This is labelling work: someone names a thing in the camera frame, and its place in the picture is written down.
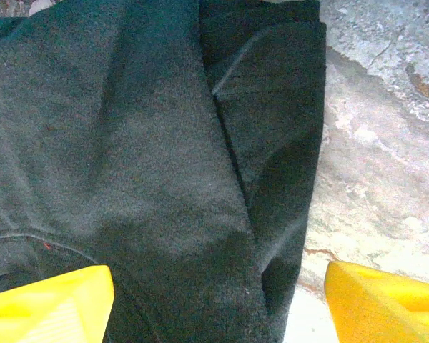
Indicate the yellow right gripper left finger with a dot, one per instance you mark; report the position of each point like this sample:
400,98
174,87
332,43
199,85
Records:
39,311

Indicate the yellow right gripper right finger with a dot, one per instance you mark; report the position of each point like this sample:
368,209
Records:
386,311

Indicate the dark garment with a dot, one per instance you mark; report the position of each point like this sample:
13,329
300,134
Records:
128,143

